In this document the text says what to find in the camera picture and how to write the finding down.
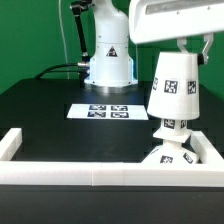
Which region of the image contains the black cable bundle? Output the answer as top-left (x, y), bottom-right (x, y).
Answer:
top-left (32, 62), bottom-right (91, 82)

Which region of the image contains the white lamp shade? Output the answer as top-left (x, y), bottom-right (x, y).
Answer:
top-left (147, 52), bottom-right (200, 120)

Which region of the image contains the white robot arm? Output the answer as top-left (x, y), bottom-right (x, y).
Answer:
top-left (85, 0), bottom-right (224, 88)

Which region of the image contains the white hanging cable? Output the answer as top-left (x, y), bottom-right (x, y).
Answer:
top-left (58, 0), bottom-right (70, 80)

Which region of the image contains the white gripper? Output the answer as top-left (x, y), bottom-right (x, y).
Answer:
top-left (129, 0), bottom-right (224, 65)

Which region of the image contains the white U-shaped border wall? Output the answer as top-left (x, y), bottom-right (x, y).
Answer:
top-left (0, 128), bottom-right (224, 187)

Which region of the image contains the white marker tag sheet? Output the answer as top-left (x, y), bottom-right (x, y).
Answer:
top-left (67, 104), bottom-right (148, 120)

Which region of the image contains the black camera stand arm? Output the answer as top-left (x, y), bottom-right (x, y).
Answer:
top-left (70, 0), bottom-right (92, 62)

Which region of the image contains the white lamp bulb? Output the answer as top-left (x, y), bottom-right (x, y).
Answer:
top-left (163, 119), bottom-right (187, 130)

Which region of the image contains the white lamp base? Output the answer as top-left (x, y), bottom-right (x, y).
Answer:
top-left (142, 128), bottom-right (199, 165)

